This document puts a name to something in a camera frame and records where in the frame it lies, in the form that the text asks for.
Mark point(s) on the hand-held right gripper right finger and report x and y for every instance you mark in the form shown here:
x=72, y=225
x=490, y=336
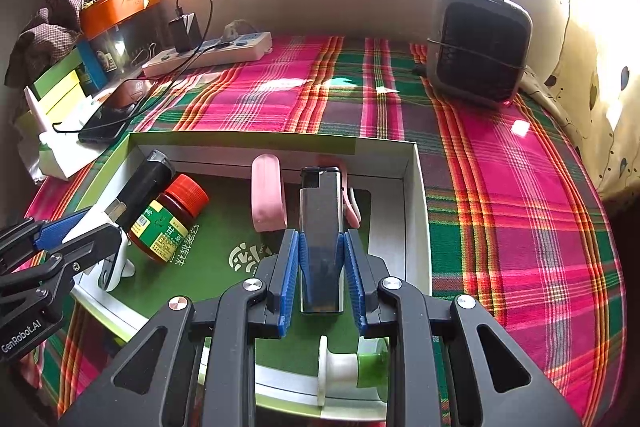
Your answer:
x=355, y=277

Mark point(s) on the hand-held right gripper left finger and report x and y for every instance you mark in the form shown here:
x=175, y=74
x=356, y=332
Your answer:
x=290, y=277

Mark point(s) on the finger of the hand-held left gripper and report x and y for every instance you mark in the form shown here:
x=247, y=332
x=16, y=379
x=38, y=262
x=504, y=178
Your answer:
x=57, y=227
x=95, y=242

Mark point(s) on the small white black gadget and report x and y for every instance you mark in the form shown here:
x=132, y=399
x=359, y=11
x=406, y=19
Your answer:
x=117, y=262

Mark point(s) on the grey utility knife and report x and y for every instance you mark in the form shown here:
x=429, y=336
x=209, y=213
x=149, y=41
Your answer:
x=320, y=227

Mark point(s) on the pink and green clip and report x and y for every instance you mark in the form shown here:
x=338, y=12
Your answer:
x=352, y=207

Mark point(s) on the red-capped bottle green label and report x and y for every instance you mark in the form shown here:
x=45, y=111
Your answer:
x=165, y=227

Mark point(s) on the black flashlight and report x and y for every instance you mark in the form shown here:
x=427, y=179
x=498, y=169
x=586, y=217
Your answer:
x=145, y=177

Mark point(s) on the green white cardboard box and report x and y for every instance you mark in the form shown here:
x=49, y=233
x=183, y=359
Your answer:
x=220, y=227

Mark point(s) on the pink oblong case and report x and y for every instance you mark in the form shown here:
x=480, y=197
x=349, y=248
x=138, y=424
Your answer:
x=267, y=192

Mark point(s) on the white and green spool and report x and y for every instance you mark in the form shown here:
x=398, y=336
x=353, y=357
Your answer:
x=340, y=369

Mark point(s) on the black smartphone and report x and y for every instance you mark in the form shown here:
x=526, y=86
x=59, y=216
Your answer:
x=105, y=127

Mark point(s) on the white plastic holder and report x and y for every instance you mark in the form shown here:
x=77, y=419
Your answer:
x=40, y=112

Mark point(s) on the green yellow cardboard box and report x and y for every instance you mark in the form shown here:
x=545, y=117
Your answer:
x=57, y=82

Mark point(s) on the blue box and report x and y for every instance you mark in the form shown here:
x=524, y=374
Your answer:
x=95, y=64

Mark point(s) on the dark patterned cloth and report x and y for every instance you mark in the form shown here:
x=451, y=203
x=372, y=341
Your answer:
x=40, y=39

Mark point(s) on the black binder clip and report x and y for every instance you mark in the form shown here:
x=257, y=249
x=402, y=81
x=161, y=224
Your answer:
x=146, y=54

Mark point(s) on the small white paper scrap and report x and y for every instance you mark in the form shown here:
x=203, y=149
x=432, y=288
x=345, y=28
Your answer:
x=520, y=128

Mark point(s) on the orange box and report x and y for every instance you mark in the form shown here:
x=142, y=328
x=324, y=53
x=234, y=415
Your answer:
x=115, y=9

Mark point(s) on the black charger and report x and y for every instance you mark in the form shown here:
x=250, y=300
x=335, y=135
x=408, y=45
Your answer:
x=184, y=32

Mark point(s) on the white power strip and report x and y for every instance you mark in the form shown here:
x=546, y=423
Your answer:
x=240, y=47

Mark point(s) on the grey plug adapter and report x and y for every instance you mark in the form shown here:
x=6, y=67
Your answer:
x=237, y=29

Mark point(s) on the grey portable heater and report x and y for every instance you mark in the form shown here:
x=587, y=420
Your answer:
x=475, y=47

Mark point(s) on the cream curtain with hearts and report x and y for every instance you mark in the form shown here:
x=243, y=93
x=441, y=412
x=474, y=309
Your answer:
x=600, y=107

